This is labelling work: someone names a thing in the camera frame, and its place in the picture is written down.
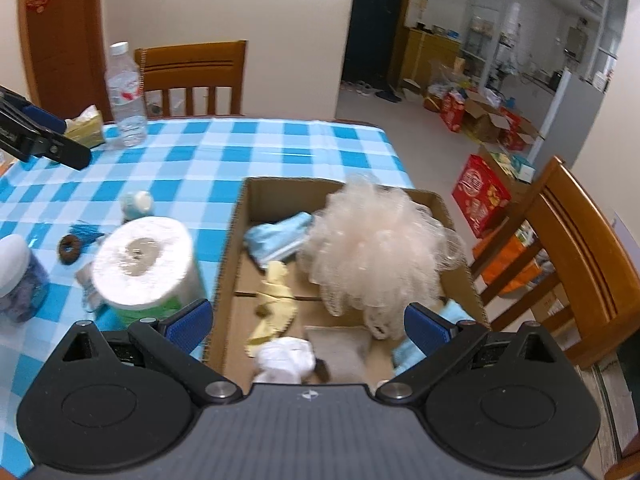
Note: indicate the gold tissue box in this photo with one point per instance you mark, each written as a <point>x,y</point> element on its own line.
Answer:
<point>87,130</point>

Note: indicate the clear water bottle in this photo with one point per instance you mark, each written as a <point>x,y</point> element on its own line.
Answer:
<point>126,100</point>

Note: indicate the wall water heater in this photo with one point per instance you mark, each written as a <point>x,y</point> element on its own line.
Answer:
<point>576,42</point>

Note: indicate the large red snack box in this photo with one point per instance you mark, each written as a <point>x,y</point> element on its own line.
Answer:
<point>480,195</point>

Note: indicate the tall red box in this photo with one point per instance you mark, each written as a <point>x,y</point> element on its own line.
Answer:
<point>452,112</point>

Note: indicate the toilet paper roll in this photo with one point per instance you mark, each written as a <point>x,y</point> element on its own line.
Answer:
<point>145,270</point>

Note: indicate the grey refrigerator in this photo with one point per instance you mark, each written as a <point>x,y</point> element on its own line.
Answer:
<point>570,115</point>

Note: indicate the cream mesh bath pouf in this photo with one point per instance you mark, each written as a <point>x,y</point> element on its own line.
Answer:
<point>375,250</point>

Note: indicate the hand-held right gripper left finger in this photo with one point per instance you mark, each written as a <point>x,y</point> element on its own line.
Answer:
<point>190,322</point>

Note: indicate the brown cardboard box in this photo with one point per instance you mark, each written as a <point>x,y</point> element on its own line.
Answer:
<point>235,280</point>

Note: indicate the brown wooden door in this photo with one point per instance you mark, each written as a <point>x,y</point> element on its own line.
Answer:
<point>65,50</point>

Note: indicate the blue checked tablecloth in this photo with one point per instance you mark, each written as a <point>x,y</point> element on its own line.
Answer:
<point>225,150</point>

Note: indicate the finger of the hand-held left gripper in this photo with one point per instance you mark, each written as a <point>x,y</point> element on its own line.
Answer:
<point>65,152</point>
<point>45,119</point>

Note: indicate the orange bag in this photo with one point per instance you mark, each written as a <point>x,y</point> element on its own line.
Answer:
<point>505,265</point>

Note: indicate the wooden chair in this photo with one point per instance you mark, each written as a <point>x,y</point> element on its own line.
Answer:
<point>590,260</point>
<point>195,62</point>

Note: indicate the jar with white lid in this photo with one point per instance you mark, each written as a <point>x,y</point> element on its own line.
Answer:
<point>20,275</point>

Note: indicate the blue white plush toy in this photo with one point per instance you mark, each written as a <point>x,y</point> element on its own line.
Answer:
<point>136,205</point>

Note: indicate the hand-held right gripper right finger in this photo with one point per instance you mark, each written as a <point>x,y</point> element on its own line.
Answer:
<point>425,327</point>

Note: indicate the blue face mask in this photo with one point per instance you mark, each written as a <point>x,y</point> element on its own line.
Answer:
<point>407,357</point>
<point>275,237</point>

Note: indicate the yellow cloth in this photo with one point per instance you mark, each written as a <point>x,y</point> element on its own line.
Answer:
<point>272,305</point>

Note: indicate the wooden cabinet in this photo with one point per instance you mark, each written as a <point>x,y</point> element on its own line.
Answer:
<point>430,55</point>

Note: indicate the pair of slippers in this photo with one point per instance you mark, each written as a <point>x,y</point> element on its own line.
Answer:
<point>357,87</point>

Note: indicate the open cardboard box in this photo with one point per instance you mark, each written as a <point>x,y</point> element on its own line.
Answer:
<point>482,122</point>

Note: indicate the large grey fabric pouch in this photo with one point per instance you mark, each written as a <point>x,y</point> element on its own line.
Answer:
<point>345,352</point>

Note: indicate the white cloth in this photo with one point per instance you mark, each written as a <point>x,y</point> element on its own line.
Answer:
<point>285,360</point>

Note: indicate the open red box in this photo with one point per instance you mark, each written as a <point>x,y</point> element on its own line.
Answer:
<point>520,132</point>

